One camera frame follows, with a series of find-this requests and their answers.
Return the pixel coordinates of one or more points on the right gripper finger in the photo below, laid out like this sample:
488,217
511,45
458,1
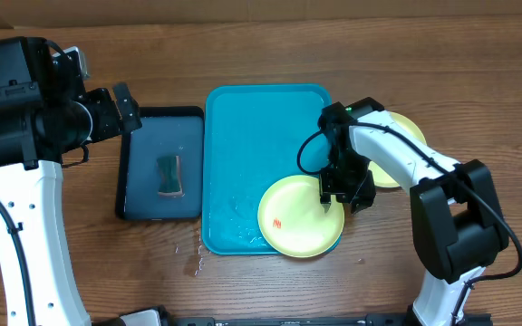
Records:
326,205
360,203

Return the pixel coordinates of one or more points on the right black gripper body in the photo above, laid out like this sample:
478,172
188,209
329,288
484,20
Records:
344,190

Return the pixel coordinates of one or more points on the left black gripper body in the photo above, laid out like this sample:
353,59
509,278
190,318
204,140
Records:
100,115

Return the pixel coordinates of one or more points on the green brown sponge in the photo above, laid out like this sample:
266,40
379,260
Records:
169,170

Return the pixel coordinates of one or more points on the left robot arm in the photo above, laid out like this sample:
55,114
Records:
35,262

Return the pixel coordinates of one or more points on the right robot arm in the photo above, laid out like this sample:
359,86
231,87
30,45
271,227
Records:
456,219

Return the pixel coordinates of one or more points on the black water tray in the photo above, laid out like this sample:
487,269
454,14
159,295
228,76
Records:
165,131

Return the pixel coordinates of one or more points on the teal plastic tray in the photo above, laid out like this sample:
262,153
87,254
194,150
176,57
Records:
254,136

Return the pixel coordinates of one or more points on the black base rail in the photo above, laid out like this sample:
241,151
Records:
288,321

